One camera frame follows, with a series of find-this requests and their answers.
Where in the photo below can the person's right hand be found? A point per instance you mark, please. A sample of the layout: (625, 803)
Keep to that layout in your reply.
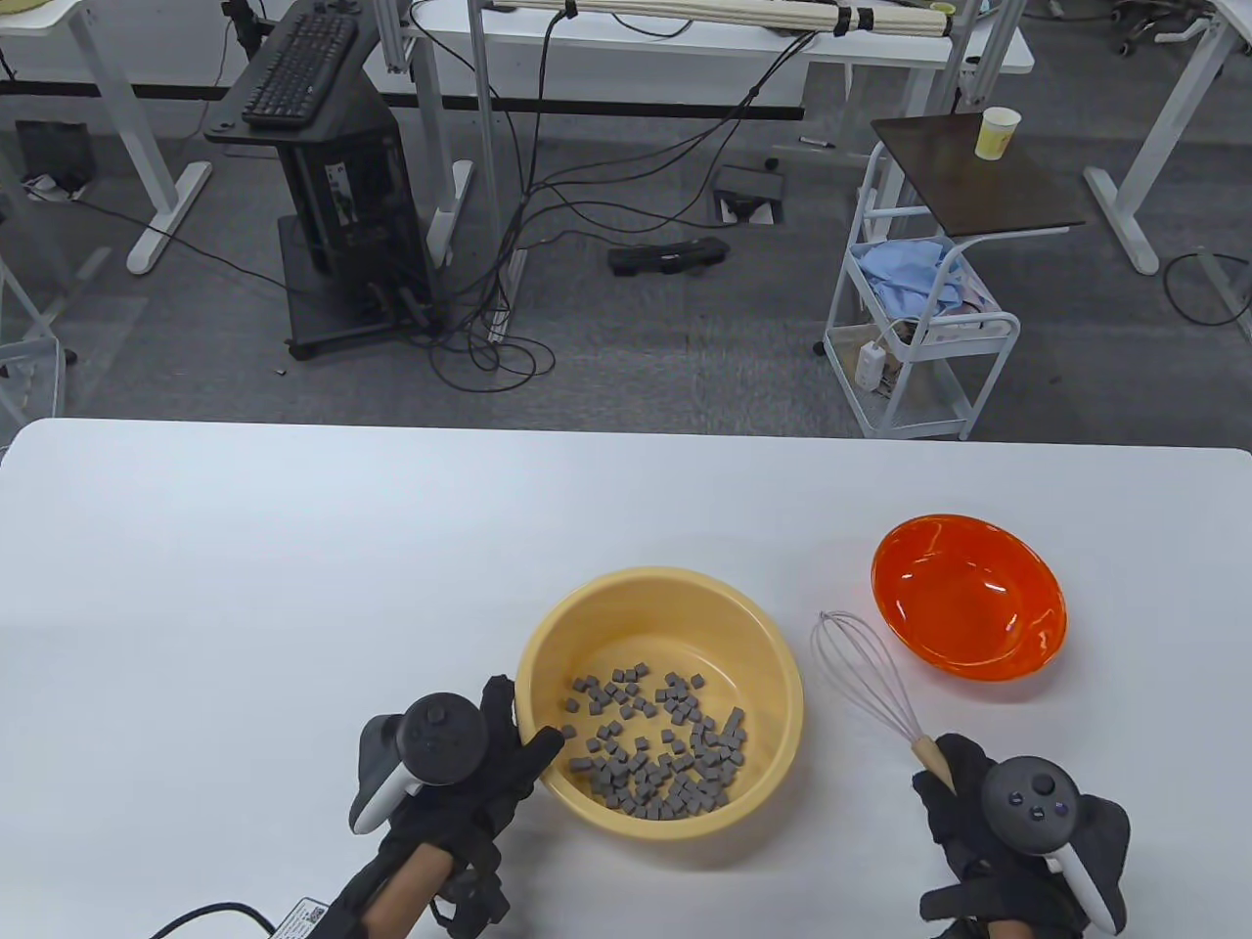
(954, 831)

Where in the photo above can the person's left hand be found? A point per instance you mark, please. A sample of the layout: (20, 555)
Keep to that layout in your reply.
(499, 773)

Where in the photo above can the pile of grey toy blocks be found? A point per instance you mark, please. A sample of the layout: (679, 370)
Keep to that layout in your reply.
(665, 773)

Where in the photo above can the orange plastic bowl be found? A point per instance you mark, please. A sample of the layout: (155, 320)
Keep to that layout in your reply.
(968, 597)

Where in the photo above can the yellow plastic basin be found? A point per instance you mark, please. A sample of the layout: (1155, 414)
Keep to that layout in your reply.
(685, 606)

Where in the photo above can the person's left forearm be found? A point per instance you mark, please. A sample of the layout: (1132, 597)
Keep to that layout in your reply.
(406, 895)

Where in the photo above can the grey hand controller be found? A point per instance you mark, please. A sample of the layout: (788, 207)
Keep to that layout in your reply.
(1027, 802)
(440, 738)

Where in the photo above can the white power adapter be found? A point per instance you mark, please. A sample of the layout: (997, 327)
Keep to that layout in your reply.
(869, 367)

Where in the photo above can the white utility cart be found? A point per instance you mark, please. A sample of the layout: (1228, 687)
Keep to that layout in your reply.
(998, 333)

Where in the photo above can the pink patterned cloth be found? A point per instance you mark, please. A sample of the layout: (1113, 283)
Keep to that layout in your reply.
(963, 303)

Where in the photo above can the black power strip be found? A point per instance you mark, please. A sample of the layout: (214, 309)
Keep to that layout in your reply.
(670, 256)

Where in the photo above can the blue cloth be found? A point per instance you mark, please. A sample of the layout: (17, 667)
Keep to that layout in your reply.
(905, 274)

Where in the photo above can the black computer cart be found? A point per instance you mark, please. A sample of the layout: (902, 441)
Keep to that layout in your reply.
(352, 196)

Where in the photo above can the floor socket box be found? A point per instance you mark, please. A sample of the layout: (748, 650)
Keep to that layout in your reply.
(748, 191)

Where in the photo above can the dark brown side table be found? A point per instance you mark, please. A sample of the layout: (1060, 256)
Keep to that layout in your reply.
(978, 186)

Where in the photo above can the yellow paper cup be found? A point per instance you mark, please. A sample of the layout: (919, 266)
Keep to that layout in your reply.
(996, 135)

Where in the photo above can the black keyboard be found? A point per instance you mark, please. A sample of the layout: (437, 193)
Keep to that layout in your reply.
(298, 68)

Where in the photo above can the long white desk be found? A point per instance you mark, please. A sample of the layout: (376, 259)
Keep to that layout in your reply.
(685, 49)

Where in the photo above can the black box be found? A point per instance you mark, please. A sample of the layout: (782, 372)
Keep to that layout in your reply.
(54, 152)

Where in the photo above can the rolled beige mat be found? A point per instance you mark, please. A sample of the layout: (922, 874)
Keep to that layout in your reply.
(704, 12)

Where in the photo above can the black monitor pole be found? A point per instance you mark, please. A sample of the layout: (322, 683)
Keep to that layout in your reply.
(240, 20)

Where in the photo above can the office chair base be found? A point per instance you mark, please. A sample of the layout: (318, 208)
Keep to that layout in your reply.
(1154, 24)

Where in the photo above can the labelled wrist camera unit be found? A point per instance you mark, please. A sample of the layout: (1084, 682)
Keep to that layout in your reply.
(308, 917)

